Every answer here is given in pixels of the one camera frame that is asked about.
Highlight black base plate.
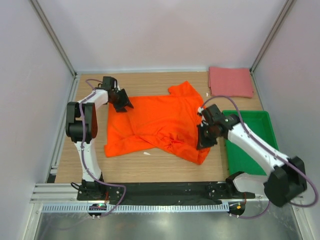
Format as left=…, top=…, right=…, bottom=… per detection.
left=70, top=181, right=256, bottom=206

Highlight right aluminium corner post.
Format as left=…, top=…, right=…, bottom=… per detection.
left=250, top=0, right=296, bottom=75

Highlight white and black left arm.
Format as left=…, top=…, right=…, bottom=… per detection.
left=65, top=88, right=133, bottom=200

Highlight aluminium front frame rail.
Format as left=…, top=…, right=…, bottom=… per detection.
left=29, top=181, right=305, bottom=205

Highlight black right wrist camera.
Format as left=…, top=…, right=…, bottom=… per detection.
left=201, top=104, right=225, bottom=126

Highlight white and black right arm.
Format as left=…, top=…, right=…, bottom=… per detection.
left=197, top=113, right=307, bottom=207

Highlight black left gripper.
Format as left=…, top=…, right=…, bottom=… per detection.
left=109, top=89, right=133, bottom=113

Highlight green plastic tray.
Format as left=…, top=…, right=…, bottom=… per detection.
left=225, top=110, right=284, bottom=176

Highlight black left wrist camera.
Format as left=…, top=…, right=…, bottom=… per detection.
left=100, top=76, right=118, bottom=91

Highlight folded pink t shirt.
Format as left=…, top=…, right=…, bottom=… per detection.
left=208, top=66, right=254, bottom=99

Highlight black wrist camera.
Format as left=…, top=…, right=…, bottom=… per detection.
left=100, top=76, right=118, bottom=91
left=201, top=104, right=225, bottom=126

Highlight left aluminium corner post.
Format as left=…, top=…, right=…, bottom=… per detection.
left=28, top=0, right=77, bottom=78

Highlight white slotted cable duct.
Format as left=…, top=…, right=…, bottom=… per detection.
left=41, top=202, right=229, bottom=214

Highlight orange t shirt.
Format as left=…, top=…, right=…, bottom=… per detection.
left=104, top=81, right=210, bottom=165

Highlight aluminium corner post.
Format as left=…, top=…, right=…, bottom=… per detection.
left=28, top=0, right=77, bottom=78
left=250, top=0, right=296, bottom=75

